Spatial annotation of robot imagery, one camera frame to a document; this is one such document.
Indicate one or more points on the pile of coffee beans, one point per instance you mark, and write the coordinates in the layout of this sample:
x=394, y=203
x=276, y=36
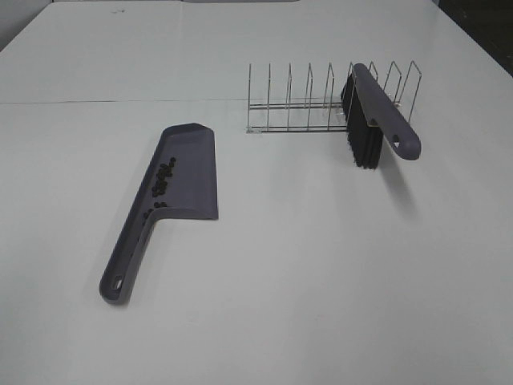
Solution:
x=160, y=186

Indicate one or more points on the metal wire dish rack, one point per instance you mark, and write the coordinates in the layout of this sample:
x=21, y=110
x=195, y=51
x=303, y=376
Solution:
x=326, y=110

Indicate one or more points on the purple plastic dustpan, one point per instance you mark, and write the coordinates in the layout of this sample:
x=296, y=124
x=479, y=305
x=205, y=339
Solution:
x=191, y=195

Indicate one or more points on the purple brush black bristles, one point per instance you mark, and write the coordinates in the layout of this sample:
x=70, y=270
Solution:
x=371, y=118

